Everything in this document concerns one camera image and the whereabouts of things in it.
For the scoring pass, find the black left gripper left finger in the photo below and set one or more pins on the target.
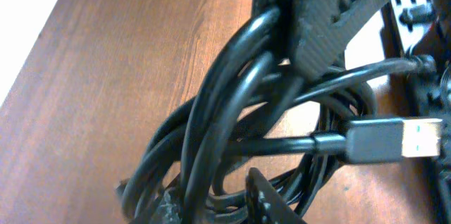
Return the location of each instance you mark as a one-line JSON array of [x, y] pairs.
[[164, 210]]

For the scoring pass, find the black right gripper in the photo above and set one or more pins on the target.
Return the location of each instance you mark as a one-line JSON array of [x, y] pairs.
[[422, 27]]

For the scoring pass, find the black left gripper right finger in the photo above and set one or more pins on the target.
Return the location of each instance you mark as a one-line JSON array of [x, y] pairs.
[[264, 204]]

